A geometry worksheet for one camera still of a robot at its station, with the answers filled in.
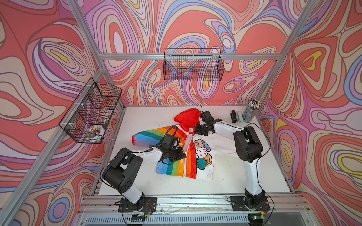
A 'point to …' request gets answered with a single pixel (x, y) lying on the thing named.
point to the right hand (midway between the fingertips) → (195, 134)
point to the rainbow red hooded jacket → (200, 151)
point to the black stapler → (233, 116)
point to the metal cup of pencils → (253, 107)
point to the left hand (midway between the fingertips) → (188, 157)
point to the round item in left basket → (95, 132)
